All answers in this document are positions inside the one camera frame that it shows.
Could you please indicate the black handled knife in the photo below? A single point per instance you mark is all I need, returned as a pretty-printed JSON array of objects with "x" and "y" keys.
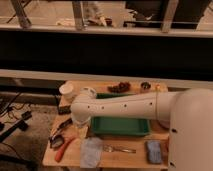
[{"x": 62, "y": 126}]

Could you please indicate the dark rectangular block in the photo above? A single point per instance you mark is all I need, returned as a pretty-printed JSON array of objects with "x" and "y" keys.
[{"x": 62, "y": 110}]

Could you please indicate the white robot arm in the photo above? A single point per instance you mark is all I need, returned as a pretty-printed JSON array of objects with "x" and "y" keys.
[{"x": 189, "y": 112}]

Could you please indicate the blue sponge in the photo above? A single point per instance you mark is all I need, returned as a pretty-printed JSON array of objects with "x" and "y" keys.
[{"x": 154, "y": 154}]

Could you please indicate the silver fork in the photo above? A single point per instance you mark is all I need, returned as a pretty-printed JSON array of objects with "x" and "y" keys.
[{"x": 108, "y": 148}]

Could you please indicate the black stand on floor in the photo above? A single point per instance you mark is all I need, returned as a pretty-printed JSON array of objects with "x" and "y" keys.
[{"x": 20, "y": 124}]

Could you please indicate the white paper cup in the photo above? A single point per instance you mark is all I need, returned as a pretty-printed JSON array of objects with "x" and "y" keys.
[{"x": 67, "y": 91}]

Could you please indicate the small metal bowl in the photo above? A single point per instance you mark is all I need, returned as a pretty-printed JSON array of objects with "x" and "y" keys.
[{"x": 145, "y": 86}]

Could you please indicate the black metal scoop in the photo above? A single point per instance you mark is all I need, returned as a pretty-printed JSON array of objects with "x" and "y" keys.
[{"x": 56, "y": 141}]

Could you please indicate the dark grape bunch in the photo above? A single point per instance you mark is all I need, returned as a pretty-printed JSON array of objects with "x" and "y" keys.
[{"x": 120, "y": 88}]

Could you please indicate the green plastic tray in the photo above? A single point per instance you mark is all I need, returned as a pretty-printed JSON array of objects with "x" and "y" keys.
[{"x": 114, "y": 121}]

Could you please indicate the orange carrot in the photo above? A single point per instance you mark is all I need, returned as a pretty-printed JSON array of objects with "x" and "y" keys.
[{"x": 62, "y": 149}]

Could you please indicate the grey cloth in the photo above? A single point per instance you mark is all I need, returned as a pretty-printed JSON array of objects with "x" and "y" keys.
[{"x": 90, "y": 152}]

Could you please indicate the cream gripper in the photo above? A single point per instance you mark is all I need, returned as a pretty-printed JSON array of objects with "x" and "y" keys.
[{"x": 82, "y": 130}]

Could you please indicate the white bottle-shaped object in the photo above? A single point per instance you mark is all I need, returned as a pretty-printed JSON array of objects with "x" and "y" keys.
[{"x": 158, "y": 88}]

